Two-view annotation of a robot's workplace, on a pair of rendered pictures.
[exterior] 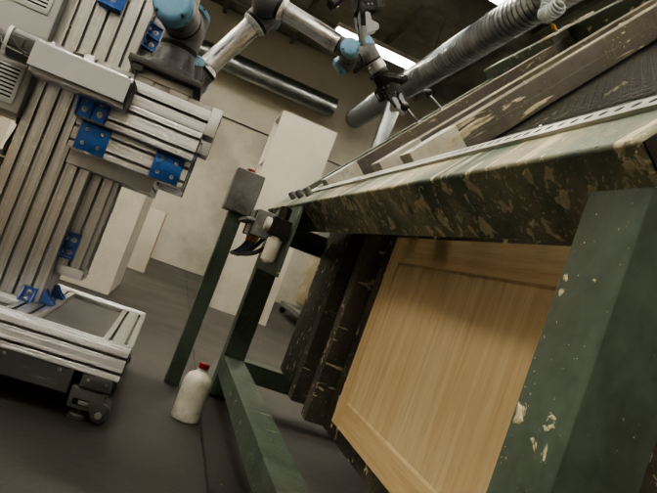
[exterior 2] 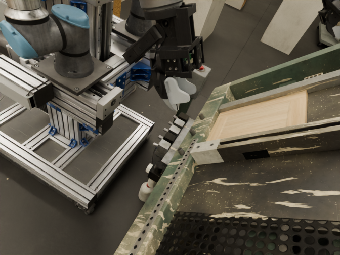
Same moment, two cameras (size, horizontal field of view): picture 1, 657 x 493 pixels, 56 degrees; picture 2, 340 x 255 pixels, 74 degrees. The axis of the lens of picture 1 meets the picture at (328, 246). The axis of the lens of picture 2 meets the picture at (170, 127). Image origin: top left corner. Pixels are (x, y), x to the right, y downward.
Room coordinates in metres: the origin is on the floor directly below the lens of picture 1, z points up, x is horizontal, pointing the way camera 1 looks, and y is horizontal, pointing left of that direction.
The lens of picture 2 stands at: (1.44, -0.05, 1.65)
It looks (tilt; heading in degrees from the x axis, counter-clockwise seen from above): 47 degrees down; 24
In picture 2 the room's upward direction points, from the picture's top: 21 degrees clockwise
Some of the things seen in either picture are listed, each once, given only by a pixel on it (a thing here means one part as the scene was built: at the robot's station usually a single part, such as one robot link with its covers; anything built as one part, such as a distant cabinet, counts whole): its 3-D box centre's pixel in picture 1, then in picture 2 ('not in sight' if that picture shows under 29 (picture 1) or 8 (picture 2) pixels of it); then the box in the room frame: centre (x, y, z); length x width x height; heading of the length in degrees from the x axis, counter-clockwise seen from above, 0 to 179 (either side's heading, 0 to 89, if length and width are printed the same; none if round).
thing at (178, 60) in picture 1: (173, 62); (74, 56); (1.89, 0.65, 1.09); 0.15 x 0.15 x 0.10
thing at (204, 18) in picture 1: (187, 26); (70, 28); (1.88, 0.65, 1.20); 0.13 x 0.12 x 0.14; 0
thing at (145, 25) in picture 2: not in sight; (139, 20); (2.37, 0.77, 1.09); 0.15 x 0.15 x 0.10
